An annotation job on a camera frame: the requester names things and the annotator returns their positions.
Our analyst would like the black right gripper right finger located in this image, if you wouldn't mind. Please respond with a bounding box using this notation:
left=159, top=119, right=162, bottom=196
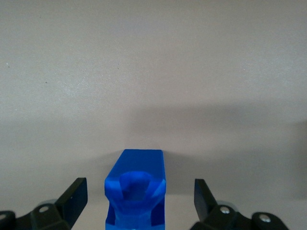
left=189, top=178, right=288, bottom=230

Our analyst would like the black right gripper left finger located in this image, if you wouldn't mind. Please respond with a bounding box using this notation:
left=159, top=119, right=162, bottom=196
left=0, top=177, right=88, bottom=230

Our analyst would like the blue plastic insert part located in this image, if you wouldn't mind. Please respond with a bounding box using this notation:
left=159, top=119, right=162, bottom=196
left=104, top=149, right=166, bottom=230

